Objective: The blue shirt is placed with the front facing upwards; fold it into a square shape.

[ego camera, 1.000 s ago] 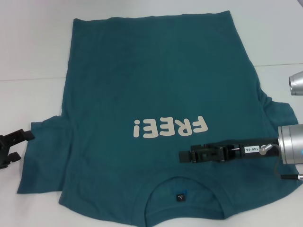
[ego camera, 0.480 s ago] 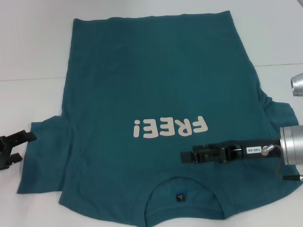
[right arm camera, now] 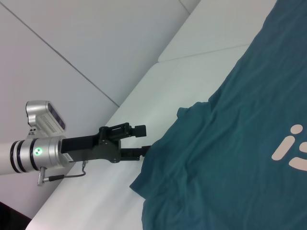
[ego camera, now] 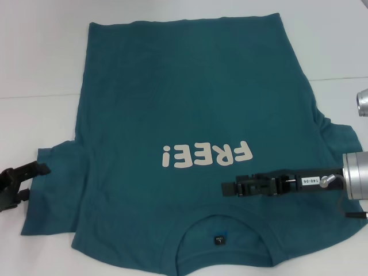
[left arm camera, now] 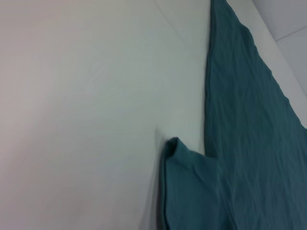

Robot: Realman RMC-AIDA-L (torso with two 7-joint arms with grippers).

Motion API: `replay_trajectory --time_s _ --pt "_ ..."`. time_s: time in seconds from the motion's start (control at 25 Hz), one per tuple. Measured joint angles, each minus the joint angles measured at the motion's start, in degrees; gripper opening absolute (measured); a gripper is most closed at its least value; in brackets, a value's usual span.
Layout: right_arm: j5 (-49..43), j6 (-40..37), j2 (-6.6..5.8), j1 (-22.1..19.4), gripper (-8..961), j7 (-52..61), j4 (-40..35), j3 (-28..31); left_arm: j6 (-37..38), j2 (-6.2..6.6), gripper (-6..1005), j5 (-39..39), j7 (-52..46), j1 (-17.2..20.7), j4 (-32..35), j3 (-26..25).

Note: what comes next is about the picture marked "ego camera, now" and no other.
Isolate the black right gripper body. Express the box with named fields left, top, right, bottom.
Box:
left=271, top=166, right=346, bottom=197

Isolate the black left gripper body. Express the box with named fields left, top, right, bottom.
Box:
left=0, top=168, right=24, bottom=214

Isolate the teal blue printed T-shirt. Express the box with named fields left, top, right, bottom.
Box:
left=20, top=13, right=368, bottom=276

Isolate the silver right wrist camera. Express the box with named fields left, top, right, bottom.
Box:
left=356, top=88, right=368, bottom=117

